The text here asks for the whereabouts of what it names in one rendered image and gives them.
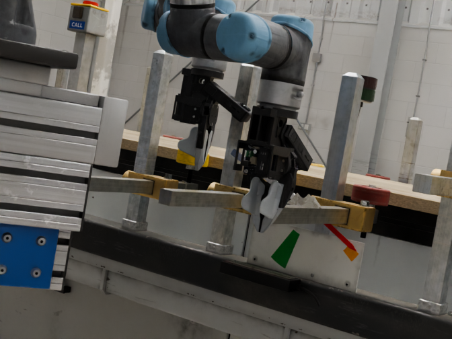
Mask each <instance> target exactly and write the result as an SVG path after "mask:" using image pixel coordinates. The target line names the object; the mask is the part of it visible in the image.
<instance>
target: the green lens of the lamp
mask: <svg viewBox="0 0 452 339"><path fill-rule="evenodd" d="M375 93H376V91H373V90H370V89H363V92H362V96H361V99H362V100H369V101H372V102H374V100H375Z"/></svg>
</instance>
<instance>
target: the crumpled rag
mask: <svg viewBox="0 0 452 339"><path fill-rule="evenodd" d="M287 204H291V205H297V206H304V207H306V208H312V207H313V208H317V209H322V208H321V206H320V204H319V202H318V201H317V200H316V198H315V197H314V196H310V195H309V194H308V195H307V196H306V197H305V198H301V197H300V196H299V194H298V193H296V195H294V197H293V198H292V199H290V201H288V203H287Z"/></svg>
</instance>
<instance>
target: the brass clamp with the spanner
mask: <svg viewBox="0 0 452 339"><path fill-rule="evenodd" d="M312 196H314V195H312ZM314 197H315V198H316V200H317V201H318V202H319V204H320V206H339V207H342V208H346V209H349V212H348V219H347V224H331V225H333V226H337V227H341V228H345V229H350V230H353V231H359V232H372V227H373V220H374V216H375V209H376V208H374V207H365V206H359V204H355V203H351V202H346V201H339V200H330V199H327V198H321V197H320V196H314Z"/></svg>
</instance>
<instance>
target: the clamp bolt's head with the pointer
mask: <svg viewBox="0 0 452 339"><path fill-rule="evenodd" d="M324 225H325V226H326V227H327V228H328V229H329V230H330V231H331V232H332V233H333V234H334V235H336V236H337V237H338V238H339V239H340V240H341V241H342V242H343V243H344V244H345V245H347V246H348V247H349V248H350V249H352V250H354V251H356V249H355V248H354V246H353V244H352V243H350V242H349V241H348V240H347V239H346V238H345V237H344V236H343V234H341V233H340V232H339V231H338V230H337V229H336V228H335V227H334V226H333V225H331V224H324Z"/></svg>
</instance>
